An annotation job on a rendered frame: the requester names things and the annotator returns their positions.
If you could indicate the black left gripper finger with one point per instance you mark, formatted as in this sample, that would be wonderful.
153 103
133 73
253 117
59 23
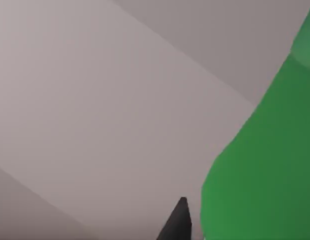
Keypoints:
179 222

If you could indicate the green bottle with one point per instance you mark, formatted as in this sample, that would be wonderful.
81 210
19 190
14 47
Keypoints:
265 162

